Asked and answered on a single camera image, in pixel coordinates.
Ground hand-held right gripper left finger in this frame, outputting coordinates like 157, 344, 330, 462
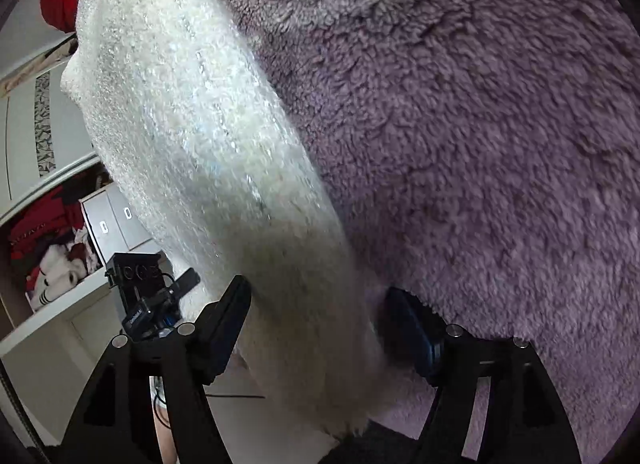
60, 274, 253, 464

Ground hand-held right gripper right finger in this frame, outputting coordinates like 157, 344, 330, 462
387, 287, 583, 464

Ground white tweed jacket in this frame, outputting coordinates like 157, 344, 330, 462
60, 0, 390, 441

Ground person's left forearm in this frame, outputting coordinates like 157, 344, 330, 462
149, 376, 178, 464

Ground red hanging clothes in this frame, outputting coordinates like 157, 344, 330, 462
9, 187, 90, 267

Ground white wardrobe drawer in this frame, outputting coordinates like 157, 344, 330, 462
106, 184, 153, 251
79, 194, 120, 266

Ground white wardrobe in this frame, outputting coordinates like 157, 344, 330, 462
0, 0, 173, 362

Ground white sliding wardrobe door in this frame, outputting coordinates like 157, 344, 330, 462
0, 37, 103, 217

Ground purple floral bed blanket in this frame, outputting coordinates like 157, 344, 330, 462
202, 0, 640, 461

